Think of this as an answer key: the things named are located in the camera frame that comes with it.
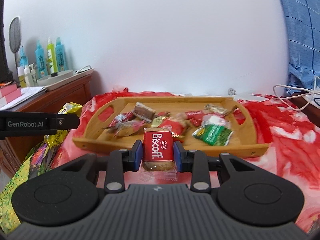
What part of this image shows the electric fly swatter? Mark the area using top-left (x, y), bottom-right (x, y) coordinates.
top-left (9, 17), bottom-right (22, 55)

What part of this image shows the long red snack packet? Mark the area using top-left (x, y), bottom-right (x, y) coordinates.
top-left (186, 110), bottom-right (207, 127)

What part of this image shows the blue checked cloth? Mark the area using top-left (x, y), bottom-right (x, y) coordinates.
top-left (274, 0), bottom-right (320, 97)

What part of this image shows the gold snack packet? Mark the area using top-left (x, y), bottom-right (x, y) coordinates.
top-left (151, 116), bottom-right (170, 128)

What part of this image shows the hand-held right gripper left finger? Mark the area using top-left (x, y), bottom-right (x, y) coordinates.
top-left (60, 139), bottom-right (143, 193)

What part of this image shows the brown wooden cabinet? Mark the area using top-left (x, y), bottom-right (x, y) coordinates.
top-left (0, 69), bottom-right (94, 178)

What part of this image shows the red printed blanket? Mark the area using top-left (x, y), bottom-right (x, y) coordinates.
top-left (50, 87), bottom-right (320, 233)

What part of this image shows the white cable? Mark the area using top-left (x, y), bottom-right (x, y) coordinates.
top-left (273, 74), bottom-right (320, 110)

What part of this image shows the white round dish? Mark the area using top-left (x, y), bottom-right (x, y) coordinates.
top-left (37, 70), bottom-right (74, 87)

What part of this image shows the green pea packet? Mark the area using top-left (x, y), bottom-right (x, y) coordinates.
top-left (192, 125), bottom-right (233, 146)

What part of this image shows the small teal bottle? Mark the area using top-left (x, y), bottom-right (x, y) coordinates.
top-left (19, 46), bottom-right (28, 67)

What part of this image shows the yellow plastic bag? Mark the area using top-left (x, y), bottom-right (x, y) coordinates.
top-left (44, 102), bottom-right (83, 153)

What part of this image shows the green spray bottle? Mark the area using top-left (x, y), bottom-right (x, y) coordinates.
top-left (46, 37), bottom-right (58, 74)

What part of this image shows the dark monitor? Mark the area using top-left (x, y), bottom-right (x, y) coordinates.
top-left (0, 0), bottom-right (13, 84)

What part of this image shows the brown snack packet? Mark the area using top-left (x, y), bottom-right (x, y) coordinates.
top-left (134, 102), bottom-right (156, 121)

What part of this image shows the red biscuit packet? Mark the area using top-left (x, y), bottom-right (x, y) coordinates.
top-left (140, 127), bottom-right (178, 182)

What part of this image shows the stack of papers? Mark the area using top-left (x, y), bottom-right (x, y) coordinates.
top-left (0, 86), bottom-right (48, 112)

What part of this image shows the pink and white box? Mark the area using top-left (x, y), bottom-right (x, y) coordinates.
top-left (0, 82), bottom-right (22, 98)
top-left (0, 89), bottom-right (22, 108)

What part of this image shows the yellow floral blanket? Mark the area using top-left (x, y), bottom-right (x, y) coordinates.
top-left (0, 140), bottom-right (59, 230)

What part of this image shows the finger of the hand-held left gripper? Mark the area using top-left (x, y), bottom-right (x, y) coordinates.
top-left (56, 114), bottom-right (80, 130)

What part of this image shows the teal spray bottle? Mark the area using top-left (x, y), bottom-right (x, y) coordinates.
top-left (35, 40), bottom-right (48, 78)
top-left (55, 37), bottom-right (66, 72)

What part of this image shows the red peanut packet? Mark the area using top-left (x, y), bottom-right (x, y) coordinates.
top-left (160, 116), bottom-right (191, 140)

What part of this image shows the beige snack packet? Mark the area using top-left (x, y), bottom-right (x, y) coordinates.
top-left (204, 104), bottom-right (229, 115)

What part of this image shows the shiny red snack packet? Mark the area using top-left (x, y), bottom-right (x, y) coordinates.
top-left (109, 112), bottom-right (137, 130)

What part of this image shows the pink patterned snack packet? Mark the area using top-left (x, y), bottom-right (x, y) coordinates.
top-left (117, 120), bottom-right (146, 137)

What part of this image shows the wooden tray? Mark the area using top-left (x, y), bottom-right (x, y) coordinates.
top-left (72, 96), bottom-right (271, 158)

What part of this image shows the dark wooden bedside cabinet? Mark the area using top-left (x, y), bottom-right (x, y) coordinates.
top-left (287, 96), bottom-right (320, 128)

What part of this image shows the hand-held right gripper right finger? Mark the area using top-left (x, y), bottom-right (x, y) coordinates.
top-left (173, 141), bottom-right (258, 192)

